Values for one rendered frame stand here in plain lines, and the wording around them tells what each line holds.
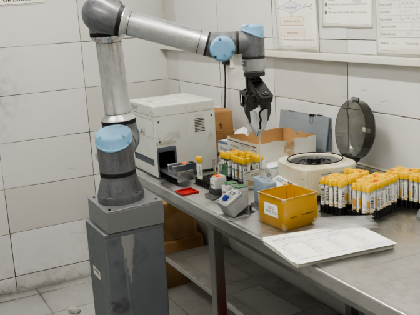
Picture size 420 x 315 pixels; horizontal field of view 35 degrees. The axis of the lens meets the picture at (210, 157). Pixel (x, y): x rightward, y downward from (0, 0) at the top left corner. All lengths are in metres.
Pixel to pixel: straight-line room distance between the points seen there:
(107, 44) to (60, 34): 1.71
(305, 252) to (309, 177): 0.53
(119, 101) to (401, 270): 1.05
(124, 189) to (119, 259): 0.22
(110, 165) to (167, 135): 0.63
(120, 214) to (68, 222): 1.96
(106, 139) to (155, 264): 0.44
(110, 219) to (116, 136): 0.26
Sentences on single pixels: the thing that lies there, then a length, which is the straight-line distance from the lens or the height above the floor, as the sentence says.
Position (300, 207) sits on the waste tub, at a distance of 2.04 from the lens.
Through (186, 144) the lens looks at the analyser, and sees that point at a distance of 2.75.
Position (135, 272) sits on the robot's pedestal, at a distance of 2.19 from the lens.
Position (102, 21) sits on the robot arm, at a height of 1.52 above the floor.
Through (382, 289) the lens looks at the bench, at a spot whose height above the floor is 0.87.
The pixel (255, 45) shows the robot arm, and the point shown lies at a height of 1.41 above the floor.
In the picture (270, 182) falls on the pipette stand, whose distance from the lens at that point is 2.19.
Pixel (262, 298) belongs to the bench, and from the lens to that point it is 3.05.
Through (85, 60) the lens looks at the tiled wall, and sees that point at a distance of 3.94.
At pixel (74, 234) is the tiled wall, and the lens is 4.09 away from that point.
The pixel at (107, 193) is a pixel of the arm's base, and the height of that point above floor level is 0.99.
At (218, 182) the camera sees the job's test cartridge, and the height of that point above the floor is 0.94.
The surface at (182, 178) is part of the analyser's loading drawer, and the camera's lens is 2.58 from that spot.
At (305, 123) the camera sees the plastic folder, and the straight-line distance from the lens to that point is 2.84.
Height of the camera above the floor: 1.54
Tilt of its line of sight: 13 degrees down
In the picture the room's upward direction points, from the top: 3 degrees counter-clockwise
